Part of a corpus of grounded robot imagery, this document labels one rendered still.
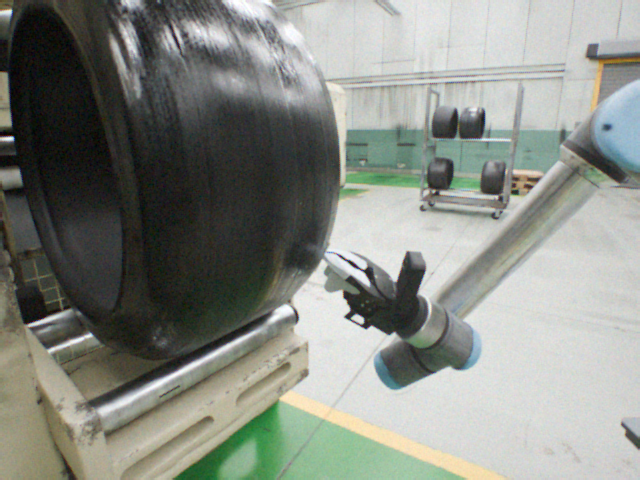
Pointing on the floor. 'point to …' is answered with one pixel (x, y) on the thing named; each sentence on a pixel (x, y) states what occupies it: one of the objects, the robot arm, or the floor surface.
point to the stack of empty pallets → (524, 182)
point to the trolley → (448, 118)
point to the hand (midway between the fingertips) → (330, 253)
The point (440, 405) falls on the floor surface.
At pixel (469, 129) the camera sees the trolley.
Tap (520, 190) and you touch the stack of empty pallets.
